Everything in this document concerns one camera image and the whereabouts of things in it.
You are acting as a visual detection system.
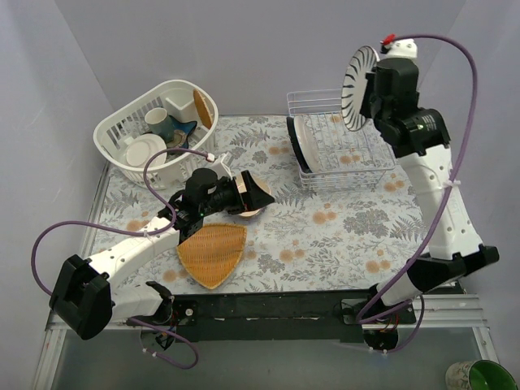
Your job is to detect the white wire dish rack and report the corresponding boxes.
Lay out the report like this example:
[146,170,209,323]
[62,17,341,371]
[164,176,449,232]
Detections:
[287,89,396,191]

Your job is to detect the white cup in basket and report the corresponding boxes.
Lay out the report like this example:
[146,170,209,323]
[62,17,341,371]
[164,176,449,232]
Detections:
[145,107,168,135]

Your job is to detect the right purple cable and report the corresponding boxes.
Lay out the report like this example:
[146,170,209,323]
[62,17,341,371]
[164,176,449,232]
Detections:
[357,34,477,353]

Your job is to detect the woven bamboo tray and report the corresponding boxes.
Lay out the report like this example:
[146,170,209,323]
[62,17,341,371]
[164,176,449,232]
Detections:
[176,223,247,290]

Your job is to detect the white square container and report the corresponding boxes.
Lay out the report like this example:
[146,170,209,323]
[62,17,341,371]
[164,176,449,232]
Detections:
[163,88,198,123]

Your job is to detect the green floral mug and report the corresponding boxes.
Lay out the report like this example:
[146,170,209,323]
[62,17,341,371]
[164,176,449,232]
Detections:
[445,360,518,390]

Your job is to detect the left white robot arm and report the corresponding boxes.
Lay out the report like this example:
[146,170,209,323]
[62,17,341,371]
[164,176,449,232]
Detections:
[50,168,275,340]

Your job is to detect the red rimmed beige plate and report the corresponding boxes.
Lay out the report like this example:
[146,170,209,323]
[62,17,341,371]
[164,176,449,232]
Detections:
[286,116,311,173]

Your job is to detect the beige square bowl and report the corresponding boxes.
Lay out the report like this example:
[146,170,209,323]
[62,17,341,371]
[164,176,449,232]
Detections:
[237,180,272,219]

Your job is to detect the white plate in basket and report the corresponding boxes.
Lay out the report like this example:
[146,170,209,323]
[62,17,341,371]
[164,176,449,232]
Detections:
[122,133,166,168]

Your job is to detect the woven coaster in basket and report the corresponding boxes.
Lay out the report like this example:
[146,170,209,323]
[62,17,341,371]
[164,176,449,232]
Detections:
[193,89,213,129]

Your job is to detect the blue striped plate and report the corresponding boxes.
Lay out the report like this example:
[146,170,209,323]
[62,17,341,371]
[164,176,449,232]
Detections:
[340,45,379,132]

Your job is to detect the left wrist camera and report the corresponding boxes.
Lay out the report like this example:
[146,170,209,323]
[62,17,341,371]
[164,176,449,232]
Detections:
[206,153,233,179]

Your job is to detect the blue star dish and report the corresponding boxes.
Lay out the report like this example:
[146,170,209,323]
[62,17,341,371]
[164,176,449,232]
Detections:
[166,115,197,149]

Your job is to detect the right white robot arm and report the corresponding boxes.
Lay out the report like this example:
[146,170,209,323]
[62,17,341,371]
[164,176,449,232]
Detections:
[362,58,500,323]

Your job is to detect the purple cable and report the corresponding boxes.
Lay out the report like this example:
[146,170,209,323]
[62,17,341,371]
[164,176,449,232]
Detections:
[357,34,477,353]
[32,148,216,370]

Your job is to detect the watermelon pattern plate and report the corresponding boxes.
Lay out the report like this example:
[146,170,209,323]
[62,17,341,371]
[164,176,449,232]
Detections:
[293,115,321,173]

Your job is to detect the white plastic basket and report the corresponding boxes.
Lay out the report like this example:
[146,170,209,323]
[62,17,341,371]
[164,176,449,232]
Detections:
[93,80,219,189]

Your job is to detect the black base frame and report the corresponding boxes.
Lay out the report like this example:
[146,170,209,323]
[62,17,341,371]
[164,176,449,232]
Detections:
[125,290,427,346]

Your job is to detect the floral table mat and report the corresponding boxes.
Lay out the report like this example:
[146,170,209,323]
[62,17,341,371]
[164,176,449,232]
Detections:
[99,115,428,294]

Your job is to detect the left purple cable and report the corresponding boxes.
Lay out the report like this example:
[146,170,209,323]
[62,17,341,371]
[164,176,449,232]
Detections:
[32,148,216,370]

